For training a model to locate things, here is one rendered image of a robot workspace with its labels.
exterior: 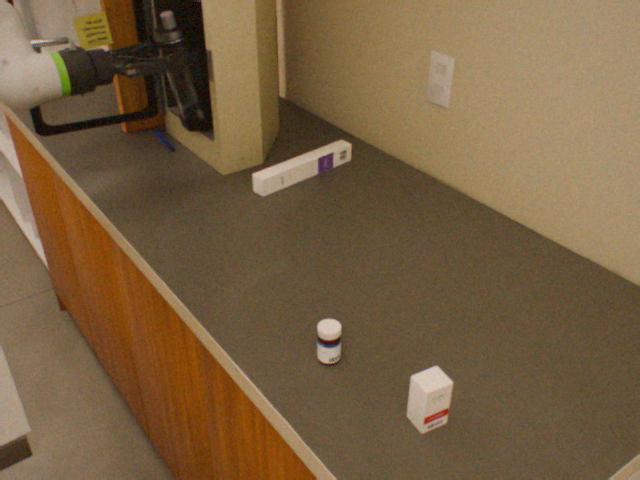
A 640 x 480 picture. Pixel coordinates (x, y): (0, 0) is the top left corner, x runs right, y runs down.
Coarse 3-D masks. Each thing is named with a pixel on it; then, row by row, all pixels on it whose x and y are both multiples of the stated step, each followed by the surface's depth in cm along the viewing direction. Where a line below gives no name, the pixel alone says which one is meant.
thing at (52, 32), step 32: (32, 0) 146; (64, 0) 148; (96, 0) 151; (128, 0) 155; (32, 32) 149; (64, 32) 152; (96, 32) 155; (128, 32) 158; (96, 96) 162; (128, 96) 166
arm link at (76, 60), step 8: (72, 40) 134; (64, 48) 135; (72, 48) 134; (80, 48) 135; (64, 56) 132; (72, 56) 133; (80, 56) 134; (88, 56) 134; (72, 64) 132; (80, 64) 133; (88, 64) 134; (72, 72) 132; (80, 72) 133; (88, 72) 134; (72, 80) 133; (80, 80) 134; (88, 80) 135; (96, 80) 138; (72, 88) 134; (80, 88) 135; (88, 88) 136
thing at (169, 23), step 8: (160, 16) 142; (168, 16) 142; (168, 24) 143; (176, 24) 144; (184, 24) 144; (160, 32) 143; (168, 32) 142; (176, 32) 142; (184, 32) 143; (160, 40) 143; (168, 40) 142
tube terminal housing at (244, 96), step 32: (224, 0) 135; (256, 0) 141; (224, 32) 138; (256, 32) 143; (224, 64) 142; (256, 64) 146; (224, 96) 145; (256, 96) 150; (224, 128) 149; (256, 128) 154; (224, 160) 153; (256, 160) 159
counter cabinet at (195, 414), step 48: (48, 192) 199; (48, 240) 229; (96, 240) 166; (96, 288) 187; (144, 288) 143; (96, 336) 213; (144, 336) 158; (192, 336) 125; (144, 384) 176; (192, 384) 136; (192, 432) 150; (240, 432) 120
